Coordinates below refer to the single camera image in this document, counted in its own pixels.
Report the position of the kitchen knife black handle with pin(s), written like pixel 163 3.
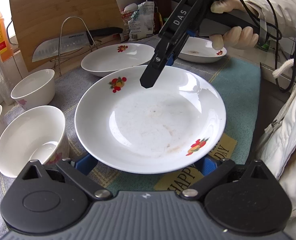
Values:
pixel 41 52

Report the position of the yellow happy every day label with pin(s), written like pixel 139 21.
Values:
pixel 180 180

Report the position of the metal wire rack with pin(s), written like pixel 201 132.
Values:
pixel 63 44

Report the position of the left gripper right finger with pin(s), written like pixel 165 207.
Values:
pixel 207 164

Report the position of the bamboo cutting board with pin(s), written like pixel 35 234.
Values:
pixel 36 21

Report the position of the orange oil bottle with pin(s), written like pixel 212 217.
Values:
pixel 6 50

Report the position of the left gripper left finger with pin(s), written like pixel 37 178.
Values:
pixel 85 163

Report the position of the right gloved hand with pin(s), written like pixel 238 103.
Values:
pixel 237 37

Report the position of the white bowl floral outside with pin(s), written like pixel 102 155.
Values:
pixel 37 134

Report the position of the deep white fruit dish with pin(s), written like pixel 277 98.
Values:
pixel 107 60

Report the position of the large white fruit plate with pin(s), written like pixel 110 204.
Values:
pixel 153 130

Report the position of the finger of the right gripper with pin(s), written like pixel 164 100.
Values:
pixel 179 47
pixel 157 63

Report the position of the white plastic food bag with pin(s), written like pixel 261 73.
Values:
pixel 138 21

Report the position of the small floral white bowl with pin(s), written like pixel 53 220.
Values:
pixel 35 90

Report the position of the far white fruit dish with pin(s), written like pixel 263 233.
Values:
pixel 199 50

